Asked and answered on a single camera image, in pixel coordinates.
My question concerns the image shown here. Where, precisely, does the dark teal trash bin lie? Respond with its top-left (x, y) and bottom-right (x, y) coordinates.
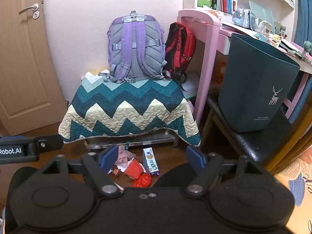
top-left (218, 33), bottom-right (300, 132)

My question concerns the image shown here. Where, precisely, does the zigzag quilted blanket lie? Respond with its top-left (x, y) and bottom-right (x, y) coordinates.
top-left (58, 72), bottom-right (201, 146)

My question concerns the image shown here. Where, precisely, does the red foam net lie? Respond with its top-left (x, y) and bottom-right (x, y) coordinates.
top-left (124, 158), bottom-right (144, 180)

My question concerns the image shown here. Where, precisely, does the blue cookie box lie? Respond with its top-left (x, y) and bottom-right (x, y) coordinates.
top-left (142, 147), bottom-right (160, 176)

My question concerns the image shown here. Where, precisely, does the wooden door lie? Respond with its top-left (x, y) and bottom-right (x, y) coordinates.
top-left (1, 0), bottom-right (67, 135)

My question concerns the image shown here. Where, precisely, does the pink foam net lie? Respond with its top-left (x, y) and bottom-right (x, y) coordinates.
top-left (115, 145), bottom-right (136, 170)

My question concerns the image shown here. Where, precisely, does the green desk crank handle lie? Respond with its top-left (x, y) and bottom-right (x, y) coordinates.
top-left (301, 41), bottom-right (312, 61)

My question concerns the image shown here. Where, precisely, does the blue pencil case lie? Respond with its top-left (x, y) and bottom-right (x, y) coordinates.
top-left (232, 9), bottom-right (256, 31)

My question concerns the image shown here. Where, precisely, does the silver door handle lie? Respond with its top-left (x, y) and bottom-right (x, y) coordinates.
top-left (19, 3), bottom-right (40, 20)

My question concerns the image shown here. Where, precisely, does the green tablet case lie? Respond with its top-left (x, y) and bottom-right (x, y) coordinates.
top-left (249, 1), bottom-right (274, 26)

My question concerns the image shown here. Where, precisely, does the purple grey backpack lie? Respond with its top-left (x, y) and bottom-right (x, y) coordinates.
top-left (99, 11), bottom-right (171, 83)

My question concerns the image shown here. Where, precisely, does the colourful picture book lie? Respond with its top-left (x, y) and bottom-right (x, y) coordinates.
top-left (253, 33), bottom-right (282, 48)

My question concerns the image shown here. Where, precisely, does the patterned floor rug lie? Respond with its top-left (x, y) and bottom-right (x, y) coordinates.
top-left (274, 147), bottom-right (312, 233)

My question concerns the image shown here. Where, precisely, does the red plastic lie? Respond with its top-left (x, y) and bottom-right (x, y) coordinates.
top-left (133, 172), bottom-right (152, 188)

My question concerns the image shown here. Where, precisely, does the red black backpack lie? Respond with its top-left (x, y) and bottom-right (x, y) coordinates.
top-left (163, 22), bottom-right (196, 91)

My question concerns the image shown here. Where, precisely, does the small candy wrapper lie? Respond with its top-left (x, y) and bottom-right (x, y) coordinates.
top-left (108, 168), bottom-right (121, 177)

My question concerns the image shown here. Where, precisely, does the pink desk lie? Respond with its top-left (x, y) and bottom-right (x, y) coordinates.
top-left (178, 9), bottom-right (311, 125)

